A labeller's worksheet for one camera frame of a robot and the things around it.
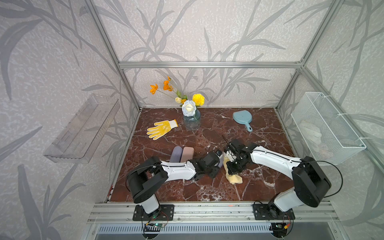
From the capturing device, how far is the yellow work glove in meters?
1.06

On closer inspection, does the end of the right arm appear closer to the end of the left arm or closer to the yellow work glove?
the end of the left arm

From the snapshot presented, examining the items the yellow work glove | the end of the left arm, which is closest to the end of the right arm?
the end of the left arm
